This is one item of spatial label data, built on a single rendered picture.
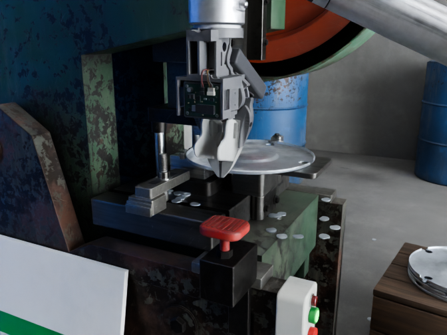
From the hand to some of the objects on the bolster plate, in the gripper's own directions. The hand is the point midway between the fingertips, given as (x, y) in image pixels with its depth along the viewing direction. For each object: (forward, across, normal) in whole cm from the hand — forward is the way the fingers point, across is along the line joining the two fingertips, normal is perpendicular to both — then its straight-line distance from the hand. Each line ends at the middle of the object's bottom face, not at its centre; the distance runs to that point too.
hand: (223, 167), depth 68 cm
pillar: (+12, -29, +25) cm, 40 cm away
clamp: (+15, -23, +16) cm, 32 cm away
